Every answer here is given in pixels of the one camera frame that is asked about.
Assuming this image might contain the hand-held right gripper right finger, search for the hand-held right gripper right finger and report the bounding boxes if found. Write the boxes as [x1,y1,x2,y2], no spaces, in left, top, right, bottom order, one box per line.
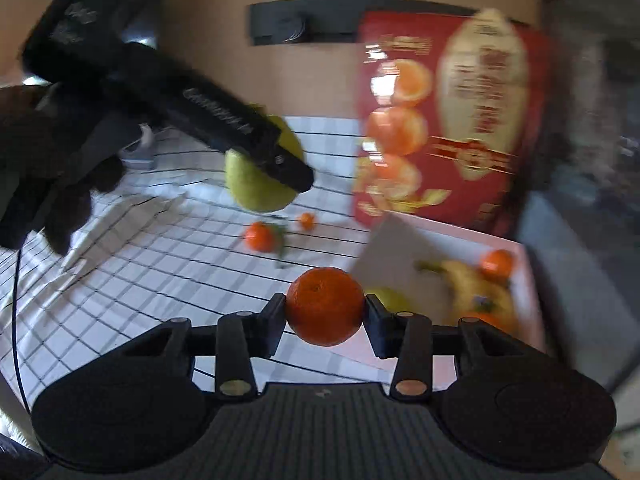
[365,294,526,403]

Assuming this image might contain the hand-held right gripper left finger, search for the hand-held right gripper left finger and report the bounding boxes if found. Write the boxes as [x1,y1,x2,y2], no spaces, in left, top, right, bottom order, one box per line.
[122,292,287,403]

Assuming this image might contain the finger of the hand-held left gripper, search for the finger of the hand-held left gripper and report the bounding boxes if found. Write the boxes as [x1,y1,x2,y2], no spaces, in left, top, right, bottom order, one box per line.
[247,127,315,194]

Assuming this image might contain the small green pear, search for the small green pear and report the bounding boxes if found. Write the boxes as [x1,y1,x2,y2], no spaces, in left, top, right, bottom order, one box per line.
[223,104,304,213]

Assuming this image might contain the pink cardboard box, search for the pink cardboard box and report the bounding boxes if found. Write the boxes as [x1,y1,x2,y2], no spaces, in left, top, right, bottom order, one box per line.
[345,210,548,376]

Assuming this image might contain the fat bruised yellow banana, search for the fat bruised yellow banana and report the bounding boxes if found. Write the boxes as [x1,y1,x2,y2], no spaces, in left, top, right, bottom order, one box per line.
[416,258,501,311]

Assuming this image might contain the slim brown-spotted banana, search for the slim brown-spotted banana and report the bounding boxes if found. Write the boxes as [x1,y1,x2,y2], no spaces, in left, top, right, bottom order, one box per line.
[452,285,517,333]

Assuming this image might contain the person's left hand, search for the person's left hand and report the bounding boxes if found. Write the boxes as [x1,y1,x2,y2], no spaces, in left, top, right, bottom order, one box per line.
[0,84,126,257]

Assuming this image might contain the white black-grid cloth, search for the white black-grid cloth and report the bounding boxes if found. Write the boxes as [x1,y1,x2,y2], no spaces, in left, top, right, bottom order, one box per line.
[0,115,396,441]

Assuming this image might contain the red snack bag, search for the red snack bag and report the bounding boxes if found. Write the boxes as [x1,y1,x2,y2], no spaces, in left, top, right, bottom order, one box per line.
[350,9,551,238]

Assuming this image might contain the black white printed carton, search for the black white printed carton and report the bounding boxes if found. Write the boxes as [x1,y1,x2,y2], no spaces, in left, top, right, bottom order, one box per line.
[515,0,640,391]

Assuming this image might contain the black wall bracket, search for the black wall bracket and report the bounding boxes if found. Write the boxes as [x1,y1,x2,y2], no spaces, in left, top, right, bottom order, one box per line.
[249,0,373,47]

